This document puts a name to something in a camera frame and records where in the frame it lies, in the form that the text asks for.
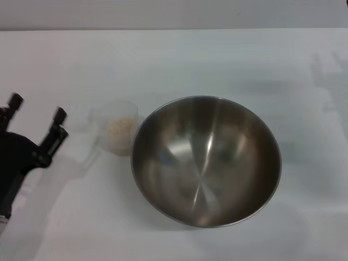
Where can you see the clear plastic cup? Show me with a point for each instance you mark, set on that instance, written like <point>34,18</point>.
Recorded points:
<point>119,145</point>

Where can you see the stainless steel mixing bowl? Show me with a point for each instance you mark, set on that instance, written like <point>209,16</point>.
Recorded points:
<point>206,163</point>

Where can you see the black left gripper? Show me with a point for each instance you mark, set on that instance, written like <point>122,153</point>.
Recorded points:
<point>16,152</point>

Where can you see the uncooked white rice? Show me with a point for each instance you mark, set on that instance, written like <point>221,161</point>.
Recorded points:
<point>119,126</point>

